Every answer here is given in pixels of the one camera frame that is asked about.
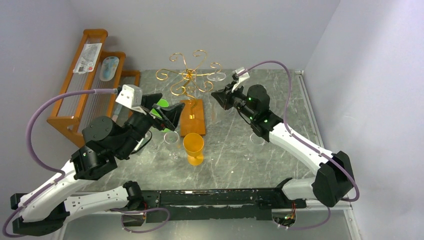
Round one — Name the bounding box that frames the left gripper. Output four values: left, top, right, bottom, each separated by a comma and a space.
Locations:
119, 93, 187, 159

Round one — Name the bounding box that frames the orange plastic goblet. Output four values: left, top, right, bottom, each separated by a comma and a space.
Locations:
183, 133, 205, 166

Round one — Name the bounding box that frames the clear wine glass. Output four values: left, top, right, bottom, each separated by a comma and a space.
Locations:
242, 133, 266, 163
206, 72, 226, 120
163, 131, 182, 162

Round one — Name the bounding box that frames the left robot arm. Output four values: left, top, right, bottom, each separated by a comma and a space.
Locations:
7, 92, 185, 238

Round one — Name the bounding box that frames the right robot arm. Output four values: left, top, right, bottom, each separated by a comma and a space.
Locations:
211, 84, 355, 208

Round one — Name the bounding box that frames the wooden rack base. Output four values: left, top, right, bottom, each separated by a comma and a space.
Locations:
179, 99, 206, 138

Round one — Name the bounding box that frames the green plastic goblet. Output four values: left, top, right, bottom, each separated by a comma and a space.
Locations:
156, 98, 170, 108

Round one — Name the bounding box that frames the blue pink toothbrush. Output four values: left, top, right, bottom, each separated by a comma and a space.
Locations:
111, 103, 122, 122

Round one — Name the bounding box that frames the blue packaged item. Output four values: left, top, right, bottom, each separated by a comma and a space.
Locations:
99, 56, 120, 82

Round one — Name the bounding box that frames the orange wooden shelf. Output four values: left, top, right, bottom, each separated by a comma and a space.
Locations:
46, 28, 141, 147

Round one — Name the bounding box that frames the white packaged item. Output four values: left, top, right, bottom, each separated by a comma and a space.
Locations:
72, 43, 103, 74

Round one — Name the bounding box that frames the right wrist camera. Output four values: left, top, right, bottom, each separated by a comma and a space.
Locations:
231, 67, 250, 93

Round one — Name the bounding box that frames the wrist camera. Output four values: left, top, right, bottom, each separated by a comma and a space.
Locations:
231, 67, 250, 93
115, 84, 143, 110

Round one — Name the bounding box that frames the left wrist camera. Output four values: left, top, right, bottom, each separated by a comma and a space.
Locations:
115, 84, 143, 110

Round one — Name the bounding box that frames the gold wire glass rack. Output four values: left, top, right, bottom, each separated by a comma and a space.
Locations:
155, 49, 224, 101

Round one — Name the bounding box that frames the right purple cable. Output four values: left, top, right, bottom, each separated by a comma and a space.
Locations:
243, 60, 361, 231

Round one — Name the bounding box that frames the purple cable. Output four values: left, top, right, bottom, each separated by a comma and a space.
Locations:
1, 88, 118, 238
243, 60, 361, 231

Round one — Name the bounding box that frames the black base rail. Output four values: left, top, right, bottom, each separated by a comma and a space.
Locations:
121, 182, 306, 223

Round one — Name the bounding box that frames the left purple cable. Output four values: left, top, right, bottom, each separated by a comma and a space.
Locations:
1, 88, 118, 238

